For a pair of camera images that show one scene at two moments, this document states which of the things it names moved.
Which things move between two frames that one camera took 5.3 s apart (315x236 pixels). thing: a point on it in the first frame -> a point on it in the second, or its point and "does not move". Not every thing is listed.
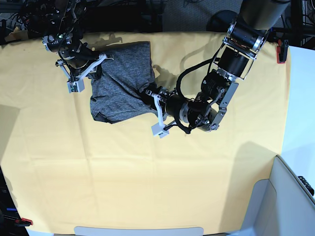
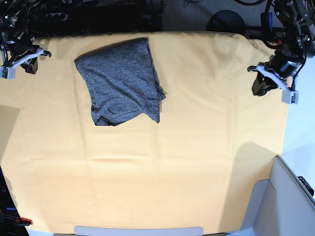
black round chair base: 220,21 does not move
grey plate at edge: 183,231 does not move
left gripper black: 76,56 -> 22,43
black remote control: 307,185 does not move
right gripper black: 176,106 -> 284,63
